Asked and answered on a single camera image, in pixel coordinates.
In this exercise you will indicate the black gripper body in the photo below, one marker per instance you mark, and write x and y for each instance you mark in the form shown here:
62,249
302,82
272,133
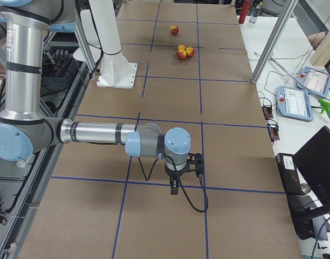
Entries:
173,172

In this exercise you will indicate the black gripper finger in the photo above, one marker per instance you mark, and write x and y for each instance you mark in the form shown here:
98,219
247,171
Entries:
174,188

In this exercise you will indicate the lone red yellow apple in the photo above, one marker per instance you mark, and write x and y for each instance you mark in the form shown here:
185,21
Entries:
174,29

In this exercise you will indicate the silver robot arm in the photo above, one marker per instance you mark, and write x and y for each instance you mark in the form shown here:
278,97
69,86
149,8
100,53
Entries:
25,131

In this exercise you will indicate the orange black connector board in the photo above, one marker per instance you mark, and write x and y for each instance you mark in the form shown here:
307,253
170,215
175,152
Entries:
267,112

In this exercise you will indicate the red yellow apple front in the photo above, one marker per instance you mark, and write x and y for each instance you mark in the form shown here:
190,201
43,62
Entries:
181,54

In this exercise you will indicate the black computer box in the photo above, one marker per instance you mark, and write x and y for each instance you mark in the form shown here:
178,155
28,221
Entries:
297,194

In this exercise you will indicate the red yellow apple side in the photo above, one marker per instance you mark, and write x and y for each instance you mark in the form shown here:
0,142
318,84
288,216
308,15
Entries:
190,51

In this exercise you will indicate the red yellow apple back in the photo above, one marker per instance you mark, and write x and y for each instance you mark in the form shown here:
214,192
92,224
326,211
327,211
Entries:
181,47

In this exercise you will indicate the near teach pendant tablet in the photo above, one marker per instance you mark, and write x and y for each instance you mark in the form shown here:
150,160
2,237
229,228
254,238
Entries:
294,103

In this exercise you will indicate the teach pendant tablet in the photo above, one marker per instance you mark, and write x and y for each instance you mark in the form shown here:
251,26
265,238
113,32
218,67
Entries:
315,80
294,103

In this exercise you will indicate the black monitor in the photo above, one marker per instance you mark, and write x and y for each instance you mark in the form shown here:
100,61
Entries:
313,163

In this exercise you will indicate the far teach pendant tablet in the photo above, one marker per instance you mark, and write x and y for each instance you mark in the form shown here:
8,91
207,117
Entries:
315,80

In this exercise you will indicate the red bottle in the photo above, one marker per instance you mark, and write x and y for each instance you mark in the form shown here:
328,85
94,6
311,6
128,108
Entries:
244,11

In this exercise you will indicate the clear water bottle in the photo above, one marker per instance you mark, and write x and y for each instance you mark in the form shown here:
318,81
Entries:
256,7

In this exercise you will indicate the wooden beam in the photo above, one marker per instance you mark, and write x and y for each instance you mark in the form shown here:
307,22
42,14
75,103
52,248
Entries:
322,53

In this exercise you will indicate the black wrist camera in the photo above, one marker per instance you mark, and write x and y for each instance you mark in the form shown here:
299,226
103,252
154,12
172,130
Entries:
195,163

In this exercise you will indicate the white pedestal column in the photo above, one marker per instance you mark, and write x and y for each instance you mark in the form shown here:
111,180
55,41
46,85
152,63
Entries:
101,32

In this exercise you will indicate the green handled reacher grabber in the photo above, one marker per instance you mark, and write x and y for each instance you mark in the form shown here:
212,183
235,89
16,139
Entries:
325,106

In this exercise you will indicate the aluminium frame post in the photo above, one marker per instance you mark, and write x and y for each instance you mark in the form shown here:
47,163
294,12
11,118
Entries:
273,38

